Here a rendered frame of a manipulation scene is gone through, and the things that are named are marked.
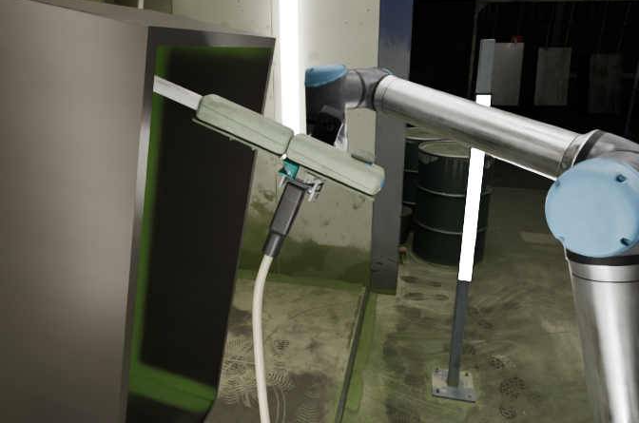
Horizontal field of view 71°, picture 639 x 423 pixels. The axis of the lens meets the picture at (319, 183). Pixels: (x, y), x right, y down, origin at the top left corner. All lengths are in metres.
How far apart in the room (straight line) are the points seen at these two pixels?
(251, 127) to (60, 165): 0.29
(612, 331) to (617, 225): 0.15
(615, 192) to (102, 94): 0.67
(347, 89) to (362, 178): 0.34
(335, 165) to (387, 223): 2.28
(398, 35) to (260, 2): 0.85
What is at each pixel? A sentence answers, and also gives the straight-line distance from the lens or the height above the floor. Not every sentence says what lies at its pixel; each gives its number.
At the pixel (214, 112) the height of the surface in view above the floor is 1.51.
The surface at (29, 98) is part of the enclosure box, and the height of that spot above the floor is 1.54.
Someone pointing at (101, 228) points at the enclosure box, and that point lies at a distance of 0.76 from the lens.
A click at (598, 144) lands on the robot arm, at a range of 0.81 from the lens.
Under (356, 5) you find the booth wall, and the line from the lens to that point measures 2.78.
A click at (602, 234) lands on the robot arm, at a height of 1.39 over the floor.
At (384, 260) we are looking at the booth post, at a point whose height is 0.25.
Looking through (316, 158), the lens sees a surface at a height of 1.45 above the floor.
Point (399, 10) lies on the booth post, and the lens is 2.75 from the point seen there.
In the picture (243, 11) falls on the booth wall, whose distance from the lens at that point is 2.95.
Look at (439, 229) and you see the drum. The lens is 3.48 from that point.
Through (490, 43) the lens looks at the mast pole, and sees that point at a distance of 1.94.
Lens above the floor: 1.61
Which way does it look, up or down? 17 degrees down
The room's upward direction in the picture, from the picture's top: straight up
